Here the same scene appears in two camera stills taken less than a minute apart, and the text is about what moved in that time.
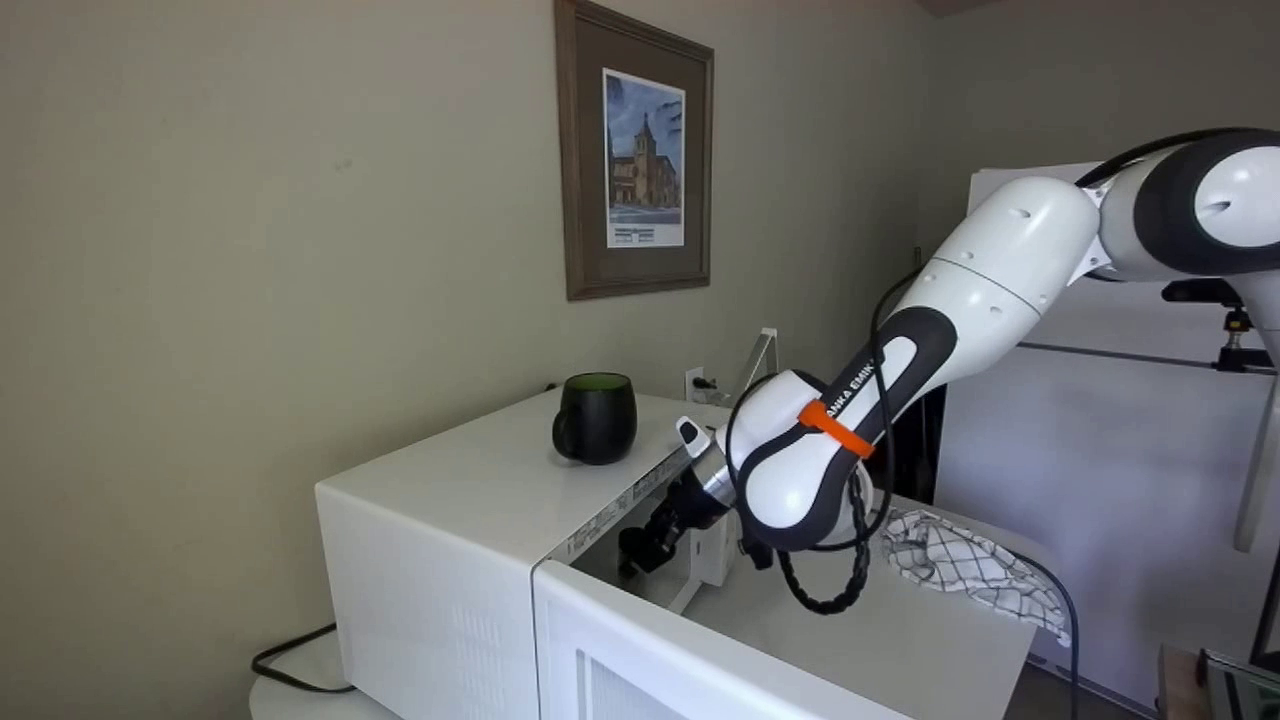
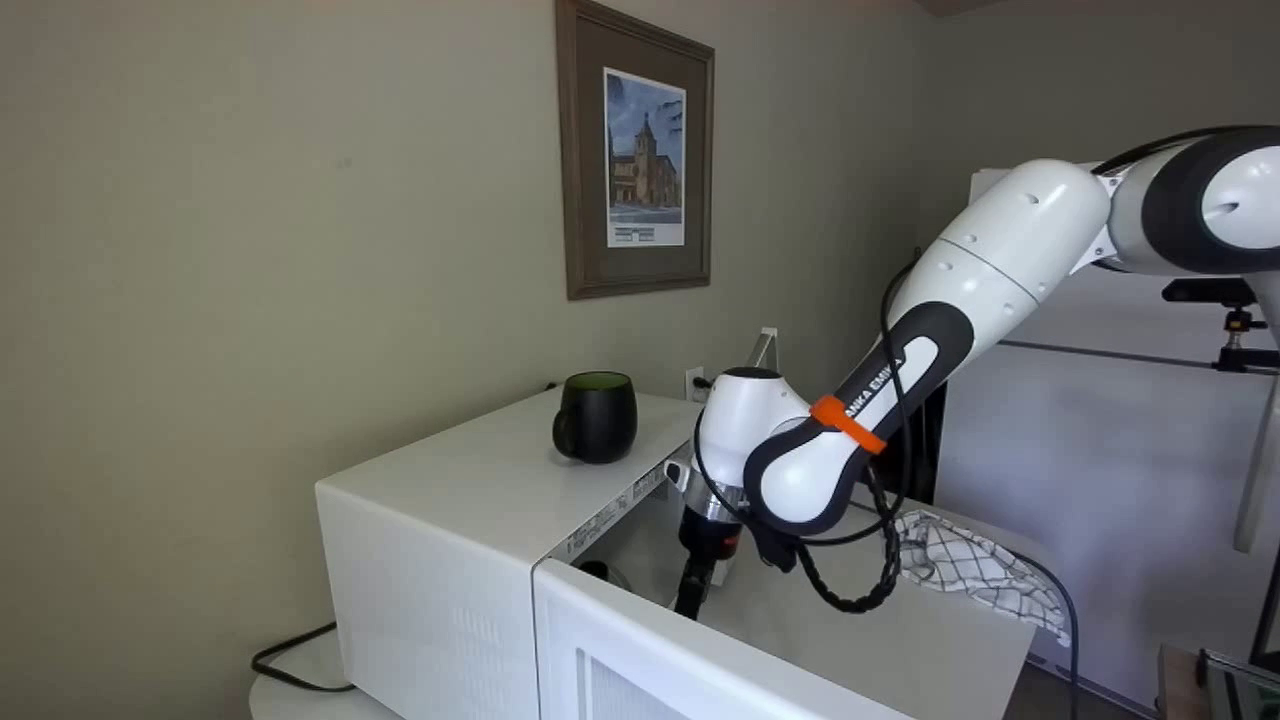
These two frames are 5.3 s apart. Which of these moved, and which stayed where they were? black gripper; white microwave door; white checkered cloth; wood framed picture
Moved: black gripper
Stayed: white checkered cloth; white microwave door; wood framed picture
